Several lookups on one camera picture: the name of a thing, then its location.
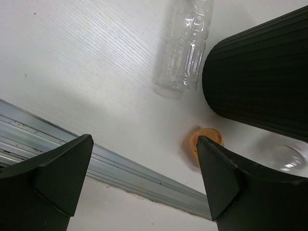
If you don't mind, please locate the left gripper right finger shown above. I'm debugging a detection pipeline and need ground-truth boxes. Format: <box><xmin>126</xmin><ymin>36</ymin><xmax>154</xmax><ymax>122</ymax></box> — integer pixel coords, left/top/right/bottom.
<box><xmin>199</xmin><ymin>142</ymin><xmax>308</xmax><ymax>231</ymax></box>

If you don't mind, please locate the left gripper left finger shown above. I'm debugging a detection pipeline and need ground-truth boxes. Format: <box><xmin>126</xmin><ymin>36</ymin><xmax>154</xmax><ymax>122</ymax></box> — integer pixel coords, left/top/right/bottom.
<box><xmin>0</xmin><ymin>134</ymin><xmax>93</xmax><ymax>231</ymax></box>

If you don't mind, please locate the clear unlabelled plastic bottle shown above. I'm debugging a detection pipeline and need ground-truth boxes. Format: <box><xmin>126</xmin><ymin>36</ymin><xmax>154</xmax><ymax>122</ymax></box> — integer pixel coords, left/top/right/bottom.
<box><xmin>152</xmin><ymin>0</ymin><xmax>214</xmax><ymax>99</ymax></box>

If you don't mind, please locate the black ribbed plastic bin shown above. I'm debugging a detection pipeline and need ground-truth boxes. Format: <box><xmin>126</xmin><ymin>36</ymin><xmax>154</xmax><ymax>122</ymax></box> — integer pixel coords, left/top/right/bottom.
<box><xmin>202</xmin><ymin>7</ymin><xmax>308</xmax><ymax>141</ymax></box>

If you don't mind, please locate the red label plastic bottle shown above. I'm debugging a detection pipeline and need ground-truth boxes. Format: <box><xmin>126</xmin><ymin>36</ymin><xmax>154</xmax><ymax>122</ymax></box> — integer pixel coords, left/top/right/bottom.
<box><xmin>255</xmin><ymin>141</ymin><xmax>308</xmax><ymax>173</ymax></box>

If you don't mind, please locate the orange juice bottle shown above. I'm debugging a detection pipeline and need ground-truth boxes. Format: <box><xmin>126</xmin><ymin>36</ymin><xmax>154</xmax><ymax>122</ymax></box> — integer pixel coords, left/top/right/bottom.
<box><xmin>189</xmin><ymin>128</ymin><xmax>224</xmax><ymax>167</ymax></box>

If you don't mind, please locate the aluminium table edge rail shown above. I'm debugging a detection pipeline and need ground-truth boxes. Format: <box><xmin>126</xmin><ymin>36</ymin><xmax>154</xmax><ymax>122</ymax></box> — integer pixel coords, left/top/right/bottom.
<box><xmin>0</xmin><ymin>101</ymin><xmax>212</xmax><ymax>220</ymax></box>

